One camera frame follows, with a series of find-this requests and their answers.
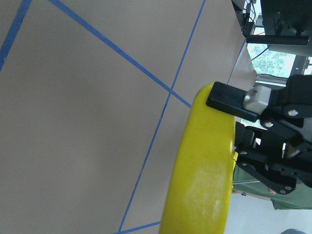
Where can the brown paper table cover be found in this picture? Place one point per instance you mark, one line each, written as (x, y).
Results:
(94, 96)

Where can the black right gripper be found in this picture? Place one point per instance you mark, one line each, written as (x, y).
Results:
(280, 154)

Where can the black computer monitor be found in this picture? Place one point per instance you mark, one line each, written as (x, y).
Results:
(287, 25)

